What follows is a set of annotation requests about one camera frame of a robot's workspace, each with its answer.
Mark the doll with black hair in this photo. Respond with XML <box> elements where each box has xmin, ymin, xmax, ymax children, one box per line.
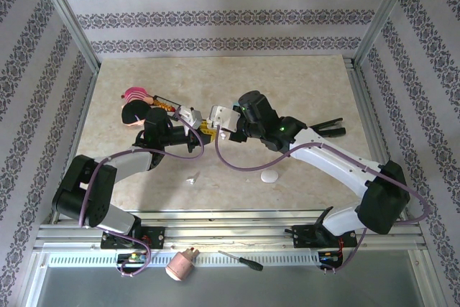
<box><xmin>120</xmin><ymin>86</ymin><xmax>160</xmax><ymax>127</ymax></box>

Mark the small circuit board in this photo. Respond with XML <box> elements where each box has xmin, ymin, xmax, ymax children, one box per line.
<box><xmin>116</xmin><ymin>252</ymin><xmax>149</xmax><ymax>264</ymax></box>
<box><xmin>318</xmin><ymin>250</ymin><xmax>344</xmax><ymax>264</ymax></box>

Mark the pink cylindrical part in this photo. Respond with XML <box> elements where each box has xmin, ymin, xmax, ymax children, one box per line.
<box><xmin>164</xmin><ymin>246</ymin><xmax>200</xmax><ymax>283</ymax></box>

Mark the grey metal sheet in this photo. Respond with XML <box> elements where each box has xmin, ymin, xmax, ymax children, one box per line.
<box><xmin>34</xmin><ymin>266</ymin><xmax>427</xmax><ymax>307</ymax></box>

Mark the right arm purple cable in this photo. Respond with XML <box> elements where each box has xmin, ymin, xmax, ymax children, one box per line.
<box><xmin>213</xmin><ymin>130</ymin><xmax>431</xmax><ymax>275</ymax></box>

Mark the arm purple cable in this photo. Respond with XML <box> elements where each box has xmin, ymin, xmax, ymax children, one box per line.
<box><xmin>213</xmin><ymin>130</ymin><xmax>431</xmax><ymax>275</ymax></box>
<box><xmin>78</xmin><ymin>107</ymin><xmax>206</xmax><ymax>278</ymax></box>

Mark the aluminium side rail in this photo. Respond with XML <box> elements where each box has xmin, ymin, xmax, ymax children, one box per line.
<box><xmin>344</xmin><ymin>57</ymin><xmax>409</xmax><ymax>214</ymax></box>
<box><xmin>50</xmin><ymin>64</ymin><xmax>100</xmax><ymax>225</ymax></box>

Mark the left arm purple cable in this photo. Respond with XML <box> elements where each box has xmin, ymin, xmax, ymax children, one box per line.
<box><xmin>78</xmin><ymin>107</ymin><xmax>206</xmax><ymax>278</ymax></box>

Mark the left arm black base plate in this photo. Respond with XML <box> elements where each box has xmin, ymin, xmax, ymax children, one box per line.
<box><xmin>100</xmin><ymin>226</ymin><xmax>167</xmax><ymax>250</ymax></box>

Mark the aluminium mounting rail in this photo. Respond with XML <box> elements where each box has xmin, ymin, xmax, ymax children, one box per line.
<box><xmin>34</xmin><ymin>209</ymin><xmax>428</xmax><ymax>255</ymax></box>

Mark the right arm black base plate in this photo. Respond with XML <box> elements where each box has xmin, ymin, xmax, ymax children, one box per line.
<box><xmin>293</xmin><ymin>224</ymin><xmax>359</xmax><ymax>249</ymax></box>

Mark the black handled screwdriver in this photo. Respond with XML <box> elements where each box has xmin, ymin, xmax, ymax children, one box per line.
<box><xmin>217</xmin><ymin>249</ymin><xmax>265</xmax><ymax>272</ymax></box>

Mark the white slotted cable duct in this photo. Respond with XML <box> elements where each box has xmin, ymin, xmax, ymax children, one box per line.
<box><xmin>46</xmin><ymin>252</ymin><xmax>323</xmax><ymax>269</ymax></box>

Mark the aluminium frame post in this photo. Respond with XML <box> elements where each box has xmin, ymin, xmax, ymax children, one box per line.
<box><xmin>31</xmin><ymin>0</ymin><xmax>101</xmax><ymax>73</ymax></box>
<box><xmin>353</xmin><ymin>0</ymin><xmax>424</xmax><ymax>69</ymax></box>

